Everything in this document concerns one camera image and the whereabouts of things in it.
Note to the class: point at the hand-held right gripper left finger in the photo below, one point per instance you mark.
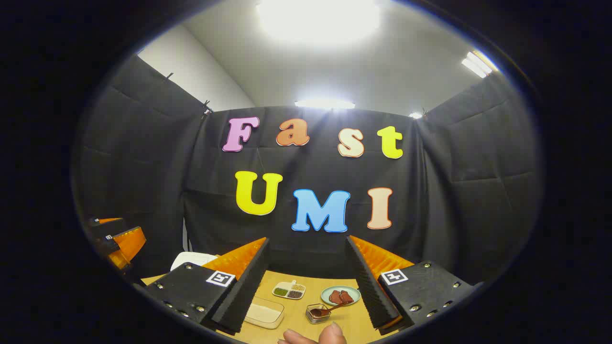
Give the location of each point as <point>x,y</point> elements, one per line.
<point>248,286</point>

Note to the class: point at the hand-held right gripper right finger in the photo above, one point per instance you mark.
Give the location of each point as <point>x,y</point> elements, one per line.
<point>368,291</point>

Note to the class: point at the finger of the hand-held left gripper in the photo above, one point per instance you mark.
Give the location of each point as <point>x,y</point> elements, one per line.
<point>129,243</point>
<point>110,225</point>

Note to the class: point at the clear container of rice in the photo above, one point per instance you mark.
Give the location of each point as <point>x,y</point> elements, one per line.
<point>264,313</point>

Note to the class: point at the brown wooden spoon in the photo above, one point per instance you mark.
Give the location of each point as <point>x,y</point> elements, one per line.
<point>319,313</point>

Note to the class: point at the white rice cooker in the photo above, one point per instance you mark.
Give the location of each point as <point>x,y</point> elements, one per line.
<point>191,260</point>

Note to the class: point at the red meat slice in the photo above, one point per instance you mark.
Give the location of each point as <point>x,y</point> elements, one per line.
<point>346,296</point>
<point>334,297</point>

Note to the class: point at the white divided grain dish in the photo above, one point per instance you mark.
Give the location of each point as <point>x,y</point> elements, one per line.
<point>289,290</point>

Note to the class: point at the pale green plate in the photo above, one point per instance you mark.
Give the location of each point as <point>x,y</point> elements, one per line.
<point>327,297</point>

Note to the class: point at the black backdrop cloth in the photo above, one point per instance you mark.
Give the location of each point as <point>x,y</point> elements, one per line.
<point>153,181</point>

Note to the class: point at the large round ceiling light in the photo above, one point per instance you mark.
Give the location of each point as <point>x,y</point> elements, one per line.
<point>318,19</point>

